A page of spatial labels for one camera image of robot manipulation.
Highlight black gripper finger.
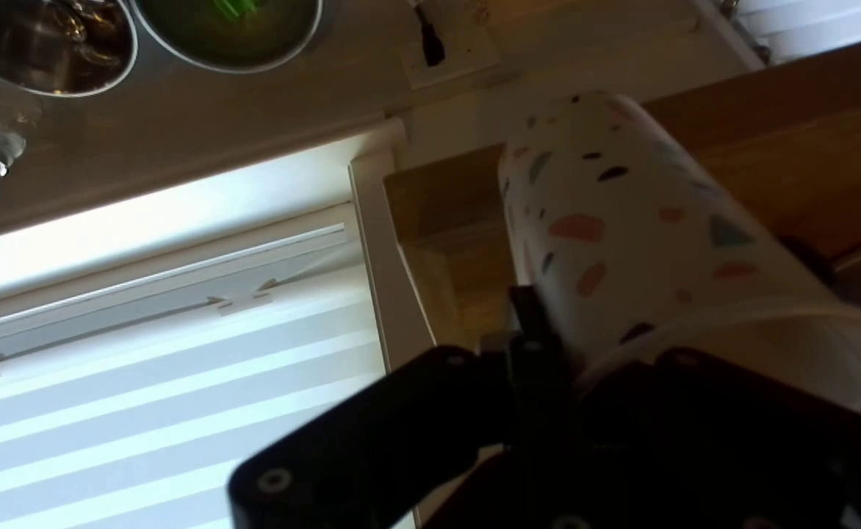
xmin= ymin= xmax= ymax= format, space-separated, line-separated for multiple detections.
xmin=508 ymin=286 xmax=588 ymax=529

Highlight white speckled paper cup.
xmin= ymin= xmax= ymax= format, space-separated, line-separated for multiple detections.
xmin=499 ymin=91 xmax=861 ymax=411

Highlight black plug in outlet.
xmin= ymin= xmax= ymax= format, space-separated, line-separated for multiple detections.
xmin=413 ymin=4 xmax=448 ymax=67

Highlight white window blinds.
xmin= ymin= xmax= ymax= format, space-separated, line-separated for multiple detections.
xmin=0 ymin=217 xmax=424 ymax=529

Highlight metal bowl behind container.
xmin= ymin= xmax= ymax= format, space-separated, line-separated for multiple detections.
xmin=132 ymin=0 xmax=326 ymax=73

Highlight stainless steel pot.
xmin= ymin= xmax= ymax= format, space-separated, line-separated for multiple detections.
xmin=0 ymin=0 xmax=139 ymax=97

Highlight wooden wall shelf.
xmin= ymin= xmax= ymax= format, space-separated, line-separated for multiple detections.
xmin=386 ymin=44 xmax=861 ymax=349

